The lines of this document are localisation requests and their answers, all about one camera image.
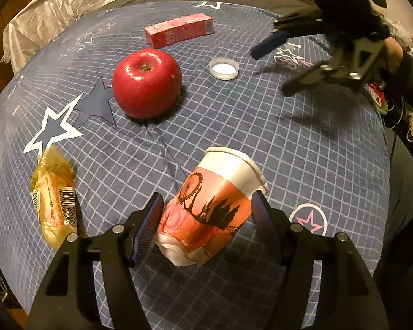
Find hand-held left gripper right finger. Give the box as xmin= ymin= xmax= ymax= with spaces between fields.
xmin=251 ymin=191 xmax=389 ymax=330

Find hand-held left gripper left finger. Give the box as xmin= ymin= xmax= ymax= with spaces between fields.
xmin=28 ymin=192 xmax=164 ymax=330

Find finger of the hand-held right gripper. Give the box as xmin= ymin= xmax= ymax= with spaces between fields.
xmin=249 ymin=9 xmax=326 ymax=61
xmin=282 ymin=38 xmax=388 ymax=97

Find printed paper cup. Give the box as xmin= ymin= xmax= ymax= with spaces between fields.
xmin=155 ymin=147 xmax=269 ymax=267

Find person's right forearm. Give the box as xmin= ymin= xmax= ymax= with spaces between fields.
xmin=382 ymin=36 xmax=413 ymax=111

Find white bottle cap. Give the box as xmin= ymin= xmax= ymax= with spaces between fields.
xmin=208 ymin=57 xmax=239 ymax=80

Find small red box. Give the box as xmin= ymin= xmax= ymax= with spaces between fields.
xmin=368 ymin=82 xmax=388 ymax=111

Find pink carton box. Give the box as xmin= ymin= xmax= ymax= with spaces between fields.
xmin=144 ymin=13 xmax=214 ymax=49

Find yellow snack packet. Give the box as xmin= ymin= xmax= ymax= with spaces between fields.
xmin=29 ymin=144 xmax=79 ymax=250

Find red apple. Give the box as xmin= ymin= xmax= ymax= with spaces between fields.
xmin=112 ymin=49 xmax=183 ymax=120

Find white cover sheet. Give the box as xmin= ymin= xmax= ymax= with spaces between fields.
xmin=0 ymin=0 xmax=135 ymax=74

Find white cables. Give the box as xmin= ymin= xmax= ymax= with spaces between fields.
xmin=382 ymin=100 xmax=413 ymax=141

